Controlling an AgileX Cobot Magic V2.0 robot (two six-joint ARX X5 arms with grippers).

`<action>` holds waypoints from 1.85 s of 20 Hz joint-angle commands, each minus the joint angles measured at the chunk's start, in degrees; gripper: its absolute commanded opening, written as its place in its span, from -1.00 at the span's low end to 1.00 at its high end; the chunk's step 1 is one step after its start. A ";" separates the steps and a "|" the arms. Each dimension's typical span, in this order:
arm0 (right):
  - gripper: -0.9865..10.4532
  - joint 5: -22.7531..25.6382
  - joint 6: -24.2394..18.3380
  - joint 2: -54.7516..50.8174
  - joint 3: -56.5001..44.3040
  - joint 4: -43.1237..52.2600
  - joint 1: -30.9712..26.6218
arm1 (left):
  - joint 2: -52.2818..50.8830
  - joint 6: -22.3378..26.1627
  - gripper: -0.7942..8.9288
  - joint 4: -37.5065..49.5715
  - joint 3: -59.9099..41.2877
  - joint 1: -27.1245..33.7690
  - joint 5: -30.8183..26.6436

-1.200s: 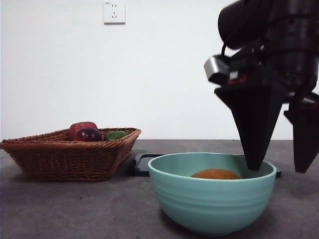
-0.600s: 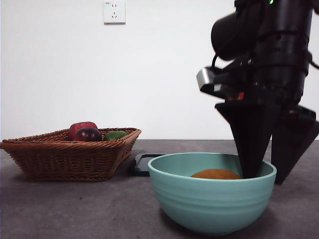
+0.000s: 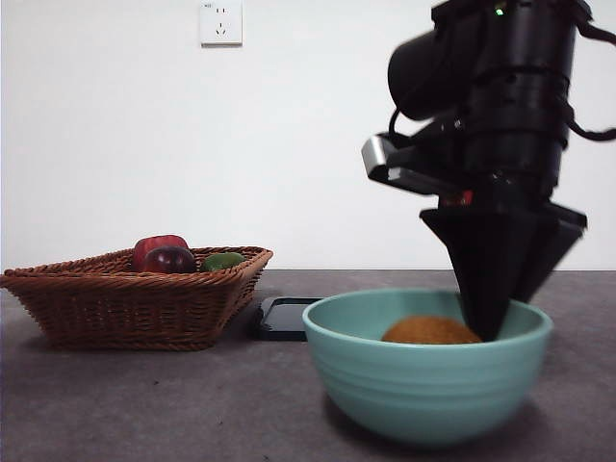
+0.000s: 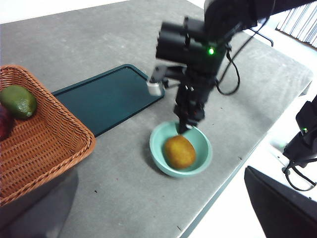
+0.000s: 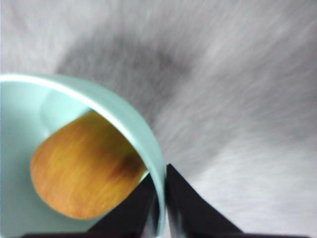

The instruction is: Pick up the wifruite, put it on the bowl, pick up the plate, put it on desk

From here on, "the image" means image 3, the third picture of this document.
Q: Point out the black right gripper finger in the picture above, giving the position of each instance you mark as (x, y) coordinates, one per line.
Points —
(486, 269)
(553, 250)

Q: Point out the orange-brown kiwi fruit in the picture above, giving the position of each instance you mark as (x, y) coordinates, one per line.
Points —
(428, 332)

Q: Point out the teal ribbed bowl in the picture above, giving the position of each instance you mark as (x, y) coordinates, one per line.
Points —
(423, 385)

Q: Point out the dark rectangular tray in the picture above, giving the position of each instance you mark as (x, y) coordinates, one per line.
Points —
(279, 320)

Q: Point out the green avocado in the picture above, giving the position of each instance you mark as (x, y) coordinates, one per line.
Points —
(221, 262)

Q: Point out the dark purple round fruit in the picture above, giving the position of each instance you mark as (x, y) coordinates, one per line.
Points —
(171, 261)

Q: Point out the red bell pepper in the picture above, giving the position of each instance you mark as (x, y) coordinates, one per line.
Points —
(159, 243)

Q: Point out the brown wicker basket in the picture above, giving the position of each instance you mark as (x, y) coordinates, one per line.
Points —
(135, 313)

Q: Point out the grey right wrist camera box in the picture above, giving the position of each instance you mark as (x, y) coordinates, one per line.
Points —
(375, 154)

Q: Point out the white wall socket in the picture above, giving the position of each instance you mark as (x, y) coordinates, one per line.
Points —
(231, 38)

